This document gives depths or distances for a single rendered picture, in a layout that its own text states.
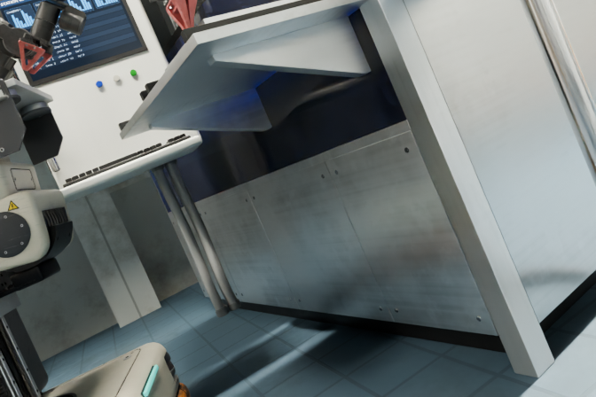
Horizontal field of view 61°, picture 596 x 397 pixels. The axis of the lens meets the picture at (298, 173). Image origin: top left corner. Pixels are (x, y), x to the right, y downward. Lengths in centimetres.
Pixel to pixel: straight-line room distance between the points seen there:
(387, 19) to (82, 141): 114
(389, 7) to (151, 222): 322
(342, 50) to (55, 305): 331
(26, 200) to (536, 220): 115
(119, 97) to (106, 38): 21
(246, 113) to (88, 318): 282
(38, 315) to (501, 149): 347
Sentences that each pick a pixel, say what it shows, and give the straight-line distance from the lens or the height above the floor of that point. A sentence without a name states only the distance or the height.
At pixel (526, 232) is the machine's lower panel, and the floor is 27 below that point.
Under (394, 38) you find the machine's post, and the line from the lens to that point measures 108.
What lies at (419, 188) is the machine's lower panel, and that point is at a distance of 116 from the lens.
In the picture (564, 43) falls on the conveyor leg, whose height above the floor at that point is 62.
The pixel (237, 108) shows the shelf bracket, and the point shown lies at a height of 82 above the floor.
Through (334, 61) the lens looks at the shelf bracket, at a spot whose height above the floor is 78.
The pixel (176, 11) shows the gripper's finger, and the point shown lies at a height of 97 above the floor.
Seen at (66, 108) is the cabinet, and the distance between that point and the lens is 186.
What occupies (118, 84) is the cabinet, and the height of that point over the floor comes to 109.
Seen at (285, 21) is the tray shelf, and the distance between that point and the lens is 97.
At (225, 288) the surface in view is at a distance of 196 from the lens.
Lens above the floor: 64
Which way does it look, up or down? 3 degrees down
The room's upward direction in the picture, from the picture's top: 24 degrees counter-clockwise
